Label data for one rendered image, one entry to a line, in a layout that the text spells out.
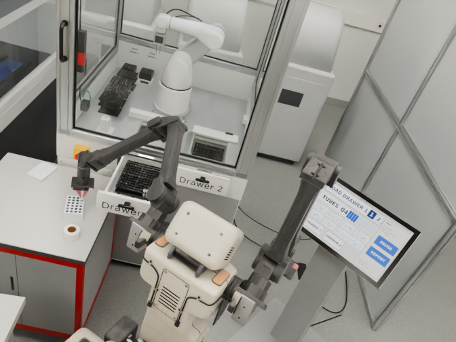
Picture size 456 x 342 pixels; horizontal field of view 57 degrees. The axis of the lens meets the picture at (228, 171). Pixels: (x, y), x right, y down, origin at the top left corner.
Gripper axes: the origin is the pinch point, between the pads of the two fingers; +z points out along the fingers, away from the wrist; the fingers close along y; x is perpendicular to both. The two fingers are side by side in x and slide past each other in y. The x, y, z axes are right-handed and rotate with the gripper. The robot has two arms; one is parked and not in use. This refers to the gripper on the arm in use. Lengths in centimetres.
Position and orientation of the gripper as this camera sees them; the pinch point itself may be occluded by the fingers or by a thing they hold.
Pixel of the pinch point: (81, 195)
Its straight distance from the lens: 214.9
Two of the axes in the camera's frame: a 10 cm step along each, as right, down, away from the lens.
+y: -9.5, -0.8, -3.2
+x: 1.9, 6.6, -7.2
